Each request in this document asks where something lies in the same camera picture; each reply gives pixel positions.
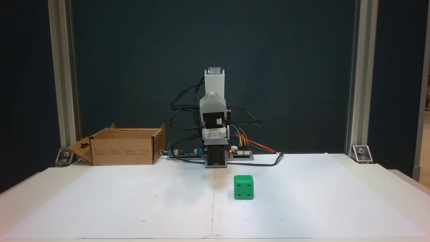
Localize small circuit board, red LED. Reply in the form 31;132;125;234
228;146;252;157

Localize metal corner bracket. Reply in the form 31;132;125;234
351;145;373;164
55;148;82;167

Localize black elbow servo cable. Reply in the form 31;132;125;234
170;77;206;135

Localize brown cardboard box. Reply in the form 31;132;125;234
67;123;167;166

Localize aluminium frame post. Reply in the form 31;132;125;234
48;0;82;158
345;0;379;157

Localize green dice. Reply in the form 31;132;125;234
234;175;254;200

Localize black gripper servo cable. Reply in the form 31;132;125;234
225;105;263;127

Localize black power cable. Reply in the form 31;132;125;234
173;153;285;167

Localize blue circuit board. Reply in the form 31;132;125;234
168;147;205;158

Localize red and orange wire pair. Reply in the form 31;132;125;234
235;132;277;154

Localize grey partition edge post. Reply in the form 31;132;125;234
413;0;430;183

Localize coloured jumper wires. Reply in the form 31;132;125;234
230;125;251;149

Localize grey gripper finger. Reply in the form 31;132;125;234
204;127;230;140
200;91;226;114

